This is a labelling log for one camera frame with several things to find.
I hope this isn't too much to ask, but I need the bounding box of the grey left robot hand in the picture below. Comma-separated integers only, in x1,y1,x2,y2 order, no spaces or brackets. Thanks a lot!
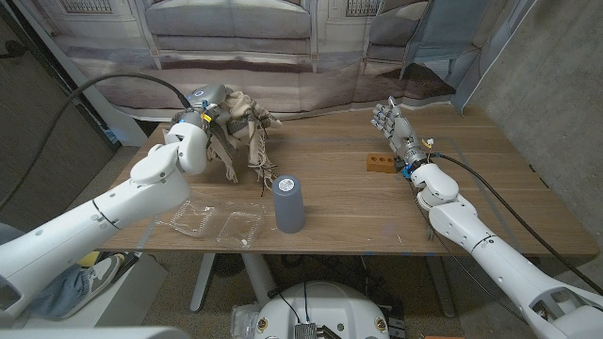
171,83,232,127

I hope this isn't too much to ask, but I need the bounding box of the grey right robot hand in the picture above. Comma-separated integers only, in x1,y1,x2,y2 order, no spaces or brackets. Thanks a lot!
370,95,430,173

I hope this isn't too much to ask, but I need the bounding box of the beige plaid fringed scarf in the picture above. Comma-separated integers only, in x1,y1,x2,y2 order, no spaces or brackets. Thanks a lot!
202,89,284,197

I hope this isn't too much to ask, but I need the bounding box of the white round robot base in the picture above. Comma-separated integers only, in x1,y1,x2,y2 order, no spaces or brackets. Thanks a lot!
253,281,391,339

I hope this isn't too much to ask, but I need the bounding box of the orange brick block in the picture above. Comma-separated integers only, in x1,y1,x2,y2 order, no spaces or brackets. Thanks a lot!
366,153,399,174

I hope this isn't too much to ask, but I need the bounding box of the grey upturned cup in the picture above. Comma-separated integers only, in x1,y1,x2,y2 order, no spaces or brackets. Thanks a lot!
271,174,306,234

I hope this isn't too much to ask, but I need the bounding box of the clear plastic clamshell container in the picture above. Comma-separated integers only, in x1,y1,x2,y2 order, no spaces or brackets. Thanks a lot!
155,200,265,250

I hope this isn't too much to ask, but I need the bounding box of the printed sofa room backdrop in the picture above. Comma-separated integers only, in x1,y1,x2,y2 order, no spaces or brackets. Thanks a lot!
11,0,538,124

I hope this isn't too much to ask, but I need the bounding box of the black round floor object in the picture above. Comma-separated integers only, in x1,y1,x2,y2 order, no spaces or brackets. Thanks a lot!
212,253,245,279

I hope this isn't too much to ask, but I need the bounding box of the yellow flat object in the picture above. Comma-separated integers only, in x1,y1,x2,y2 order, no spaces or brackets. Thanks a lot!
74,251,103,268

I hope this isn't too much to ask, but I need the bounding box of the grey white sneaker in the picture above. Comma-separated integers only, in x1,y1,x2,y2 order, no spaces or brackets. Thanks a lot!
60,252,126,319

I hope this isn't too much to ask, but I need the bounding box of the clear plastic floor box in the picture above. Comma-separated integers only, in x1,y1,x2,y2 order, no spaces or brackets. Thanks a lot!
229,303,263,339

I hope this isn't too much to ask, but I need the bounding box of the person's leg in jeans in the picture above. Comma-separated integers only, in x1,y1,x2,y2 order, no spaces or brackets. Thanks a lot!
0,220,93,320

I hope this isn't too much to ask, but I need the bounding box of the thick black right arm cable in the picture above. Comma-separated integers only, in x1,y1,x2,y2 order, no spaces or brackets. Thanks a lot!
431,153,603,298

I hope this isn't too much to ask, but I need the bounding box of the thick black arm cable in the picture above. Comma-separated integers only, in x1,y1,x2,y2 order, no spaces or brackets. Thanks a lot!
431,153,603,298
0,72,193,211

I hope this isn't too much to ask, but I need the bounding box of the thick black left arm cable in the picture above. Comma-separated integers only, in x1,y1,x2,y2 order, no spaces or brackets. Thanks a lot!
0,72,193,211

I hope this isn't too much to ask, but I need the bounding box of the white table leg frame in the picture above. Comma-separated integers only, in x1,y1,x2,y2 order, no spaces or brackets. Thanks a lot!
189,252,457,319

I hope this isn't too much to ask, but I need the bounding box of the black door handle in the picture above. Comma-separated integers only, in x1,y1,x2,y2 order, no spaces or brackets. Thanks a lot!
0,40,27,60

